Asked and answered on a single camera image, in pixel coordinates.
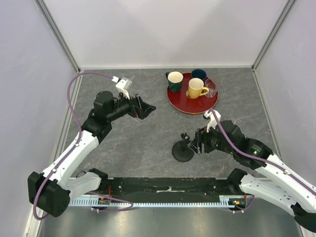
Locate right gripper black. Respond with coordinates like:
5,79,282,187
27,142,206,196
187,121,235,155

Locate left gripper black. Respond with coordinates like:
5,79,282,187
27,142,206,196
107,89,156,122

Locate black phone stand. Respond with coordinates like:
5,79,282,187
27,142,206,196
171,133,195,162

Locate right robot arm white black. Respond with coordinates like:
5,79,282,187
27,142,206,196
188,120,316,232

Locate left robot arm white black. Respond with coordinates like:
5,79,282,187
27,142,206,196
28,91,156,217

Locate round red tray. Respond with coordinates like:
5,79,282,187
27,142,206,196
167,73,219,115

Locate green mug cream inside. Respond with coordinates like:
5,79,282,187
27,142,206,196
165,72,183,93

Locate yellow mug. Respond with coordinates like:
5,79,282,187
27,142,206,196
186,78,209,99

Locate clear glass cup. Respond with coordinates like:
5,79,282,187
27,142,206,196
205,79,218,98

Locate dark blue mug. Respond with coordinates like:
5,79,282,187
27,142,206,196
191,69,207,81

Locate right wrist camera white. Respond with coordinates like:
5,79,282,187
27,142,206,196
203,109,221,132

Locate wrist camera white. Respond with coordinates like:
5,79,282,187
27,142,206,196
116,78,132,100
203,109,221,132

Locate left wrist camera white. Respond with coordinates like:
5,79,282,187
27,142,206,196
116,78,132,100

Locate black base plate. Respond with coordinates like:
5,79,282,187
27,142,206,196
97,177,244,203

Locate slotted cable duct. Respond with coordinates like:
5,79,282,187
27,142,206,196
69,195,245,208

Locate left aluminium frame post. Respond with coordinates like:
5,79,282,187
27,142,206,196
34,0,80,73

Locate aluminium frame post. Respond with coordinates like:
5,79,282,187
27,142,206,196
34,0,80,73
251,0,296,72

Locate right aluminium frame post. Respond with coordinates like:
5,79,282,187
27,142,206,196
251,0,296,72

